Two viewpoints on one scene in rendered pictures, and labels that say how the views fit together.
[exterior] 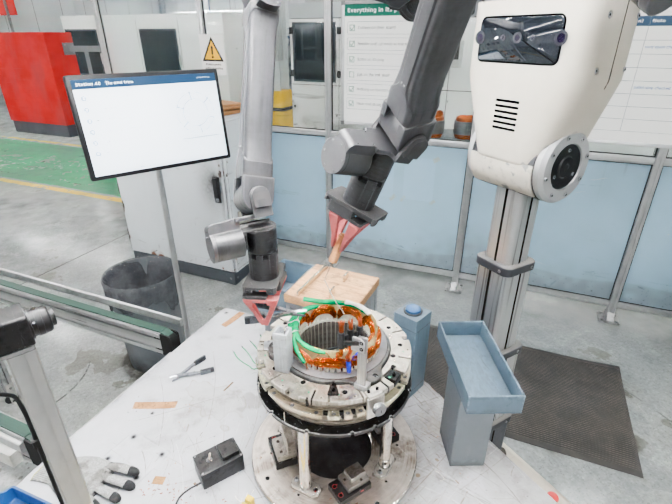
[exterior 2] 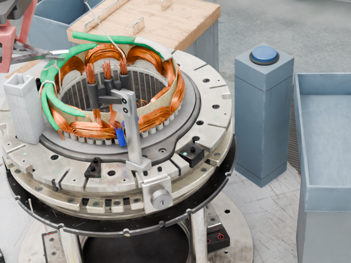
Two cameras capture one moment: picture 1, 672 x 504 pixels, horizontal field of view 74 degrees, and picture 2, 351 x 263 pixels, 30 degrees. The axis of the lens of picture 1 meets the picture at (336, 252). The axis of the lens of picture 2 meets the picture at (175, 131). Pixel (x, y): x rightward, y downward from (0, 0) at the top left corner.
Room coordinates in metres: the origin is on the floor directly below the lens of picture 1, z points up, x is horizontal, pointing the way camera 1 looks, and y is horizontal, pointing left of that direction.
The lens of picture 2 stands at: (0.04, -0.18, 1.63)
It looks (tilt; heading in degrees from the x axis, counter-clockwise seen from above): 39 degrees down; 9
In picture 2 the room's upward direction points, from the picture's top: 4 degrees counter-clockwise
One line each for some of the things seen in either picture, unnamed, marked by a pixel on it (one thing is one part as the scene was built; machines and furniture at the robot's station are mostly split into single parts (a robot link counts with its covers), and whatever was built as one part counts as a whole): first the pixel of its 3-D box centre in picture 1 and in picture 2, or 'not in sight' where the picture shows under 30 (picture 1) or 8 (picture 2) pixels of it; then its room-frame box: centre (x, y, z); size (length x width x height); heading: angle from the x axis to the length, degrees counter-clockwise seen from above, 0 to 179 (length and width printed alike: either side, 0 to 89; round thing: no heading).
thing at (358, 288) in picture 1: (333, 289); (144, 22); (1.04, 0.01, 1.05); 0.20 x 0.19 x 0.02; 65
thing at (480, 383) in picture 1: (468, 404); (330, 198); (0.75, -0.30, 0.92); 0.25 x 0.11 x 0.28; 1
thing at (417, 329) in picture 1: (409, 350); (262, 117); (0.97, -0.20, 0.91); 0.07 x 0.07 x 0.25; 47
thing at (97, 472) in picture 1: (86, 474); not in sight; (0.67, 0.56, 0.79); 0.24 x 0.12 x 0.02; 67
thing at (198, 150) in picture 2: (392, 377); (191, 153); (0.66, -0.11, 1.09); 0.03 x 0.02 x 0.02; 146
